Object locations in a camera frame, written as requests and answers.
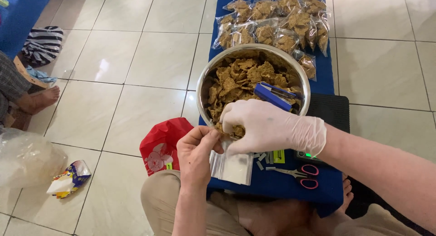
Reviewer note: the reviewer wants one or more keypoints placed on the blue sofa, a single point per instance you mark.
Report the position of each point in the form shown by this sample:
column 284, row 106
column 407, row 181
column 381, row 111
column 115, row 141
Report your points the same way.
column 20, row 14

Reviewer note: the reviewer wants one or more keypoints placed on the heap of packed chip bags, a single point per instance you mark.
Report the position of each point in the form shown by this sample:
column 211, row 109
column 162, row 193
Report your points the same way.
column 276, row 24

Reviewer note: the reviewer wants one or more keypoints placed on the steel bowl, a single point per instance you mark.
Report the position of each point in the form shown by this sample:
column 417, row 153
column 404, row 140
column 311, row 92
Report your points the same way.
column 209, row 79

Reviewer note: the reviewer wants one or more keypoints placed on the handful of brown chips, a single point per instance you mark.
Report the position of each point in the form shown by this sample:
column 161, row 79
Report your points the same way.
column 237, row 130

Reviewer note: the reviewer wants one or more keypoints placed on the large clear plastic sack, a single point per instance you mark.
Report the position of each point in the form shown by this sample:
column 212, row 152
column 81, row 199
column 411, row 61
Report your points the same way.
column 27, row 159

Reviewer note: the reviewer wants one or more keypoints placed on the person's left hand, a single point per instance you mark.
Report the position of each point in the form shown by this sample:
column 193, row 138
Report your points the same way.
column 194, row 161

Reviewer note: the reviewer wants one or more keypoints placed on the person's right hand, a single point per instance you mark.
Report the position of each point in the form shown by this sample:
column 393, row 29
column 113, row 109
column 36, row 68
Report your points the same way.
column 279, row 130

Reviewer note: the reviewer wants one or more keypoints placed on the light blue cloth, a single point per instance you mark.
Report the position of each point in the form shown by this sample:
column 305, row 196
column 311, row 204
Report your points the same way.
column 41, row 76

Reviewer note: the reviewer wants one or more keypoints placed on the red plastic bag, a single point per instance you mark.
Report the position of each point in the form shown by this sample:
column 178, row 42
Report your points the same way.
column 160, row 144

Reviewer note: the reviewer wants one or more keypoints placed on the wooden stool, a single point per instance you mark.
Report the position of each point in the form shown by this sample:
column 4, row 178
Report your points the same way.
column 29, row 76

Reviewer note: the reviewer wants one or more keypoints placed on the blue stapler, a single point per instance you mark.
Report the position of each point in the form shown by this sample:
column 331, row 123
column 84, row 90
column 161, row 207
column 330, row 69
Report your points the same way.
column 272, row 95

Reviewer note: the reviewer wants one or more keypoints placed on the pile of brown chips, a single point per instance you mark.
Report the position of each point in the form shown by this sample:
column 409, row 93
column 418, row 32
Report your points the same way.
column 238, row 79

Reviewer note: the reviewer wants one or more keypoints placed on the clear plastic bag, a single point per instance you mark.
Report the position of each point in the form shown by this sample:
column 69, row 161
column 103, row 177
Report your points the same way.
column 231, row 166

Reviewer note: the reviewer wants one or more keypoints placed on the blue covered low table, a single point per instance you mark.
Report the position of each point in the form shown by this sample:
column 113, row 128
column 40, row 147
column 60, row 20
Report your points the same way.
column 272, row 186

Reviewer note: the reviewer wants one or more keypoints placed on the black digital scale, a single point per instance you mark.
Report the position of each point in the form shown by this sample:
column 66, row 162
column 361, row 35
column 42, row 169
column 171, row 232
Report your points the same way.
column 330, row 111

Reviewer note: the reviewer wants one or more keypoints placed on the striped cloth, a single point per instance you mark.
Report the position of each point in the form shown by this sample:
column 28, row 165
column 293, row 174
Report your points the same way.
column 42, row 45

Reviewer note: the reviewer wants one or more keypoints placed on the crumpled colourful snack wrapper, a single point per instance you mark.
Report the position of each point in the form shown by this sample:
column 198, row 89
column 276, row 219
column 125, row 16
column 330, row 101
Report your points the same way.
column 70, row 179

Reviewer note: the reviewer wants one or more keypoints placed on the person's bare foot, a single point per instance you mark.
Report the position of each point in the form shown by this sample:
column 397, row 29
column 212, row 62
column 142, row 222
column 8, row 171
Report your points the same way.
column 346, row 195

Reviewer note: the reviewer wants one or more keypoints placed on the person's beige trousers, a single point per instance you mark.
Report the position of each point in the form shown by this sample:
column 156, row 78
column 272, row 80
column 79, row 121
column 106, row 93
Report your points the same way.
column 160, row 202

